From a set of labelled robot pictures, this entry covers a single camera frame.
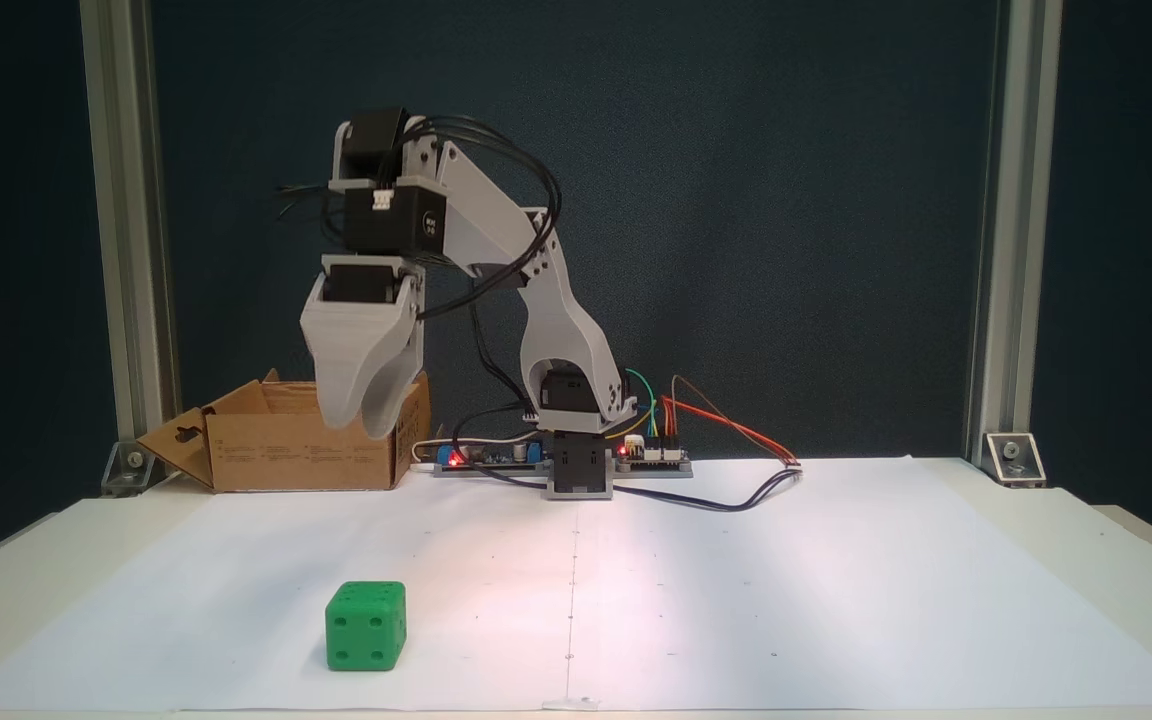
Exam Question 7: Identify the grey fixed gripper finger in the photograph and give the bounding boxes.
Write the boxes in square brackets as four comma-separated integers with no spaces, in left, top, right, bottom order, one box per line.
[299,278,410,430]

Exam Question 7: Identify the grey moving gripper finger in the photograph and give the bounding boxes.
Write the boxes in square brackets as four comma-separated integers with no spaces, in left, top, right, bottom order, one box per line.
[363,285,429,442]

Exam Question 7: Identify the green dice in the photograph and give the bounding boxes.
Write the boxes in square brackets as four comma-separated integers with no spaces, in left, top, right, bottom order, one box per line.
[324,581,407,672]

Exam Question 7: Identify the blue power circuit board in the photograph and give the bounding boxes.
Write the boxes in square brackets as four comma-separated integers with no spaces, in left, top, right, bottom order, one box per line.
[434,438,547,477]

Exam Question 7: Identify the brown cardboard box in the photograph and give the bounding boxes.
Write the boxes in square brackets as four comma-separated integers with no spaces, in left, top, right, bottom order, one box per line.
[136,368,434,493]

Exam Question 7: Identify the motor driver circuit board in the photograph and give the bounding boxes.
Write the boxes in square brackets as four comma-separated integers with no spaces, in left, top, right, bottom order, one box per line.
[614,436,694,478]

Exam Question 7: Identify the large white paper sheet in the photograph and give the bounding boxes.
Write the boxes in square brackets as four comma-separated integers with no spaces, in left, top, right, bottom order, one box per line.
[0,455,1152,714]

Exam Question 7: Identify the black arm motor cables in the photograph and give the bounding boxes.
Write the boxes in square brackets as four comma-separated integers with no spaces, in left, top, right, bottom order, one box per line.
[276,113,564,416]

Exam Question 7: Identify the metal corner bracket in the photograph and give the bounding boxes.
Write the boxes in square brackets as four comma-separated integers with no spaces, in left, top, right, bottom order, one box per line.
[983,431,1048,489]
[100,438,159,498]

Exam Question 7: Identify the green jumper wire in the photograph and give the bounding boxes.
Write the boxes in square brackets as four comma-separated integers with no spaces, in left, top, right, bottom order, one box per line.
[620,369,661,441]

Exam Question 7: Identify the aluminium frame post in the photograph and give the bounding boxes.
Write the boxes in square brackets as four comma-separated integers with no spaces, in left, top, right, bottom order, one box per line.
[964,0,1064,463]
[79,0,180,446]

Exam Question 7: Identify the red and orange wires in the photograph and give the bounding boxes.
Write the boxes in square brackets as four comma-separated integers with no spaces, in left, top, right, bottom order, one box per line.
[662,394,801,467]

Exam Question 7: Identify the black power cable pair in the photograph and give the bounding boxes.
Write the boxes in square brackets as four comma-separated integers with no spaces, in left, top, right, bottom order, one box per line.
[451,440,804,513]

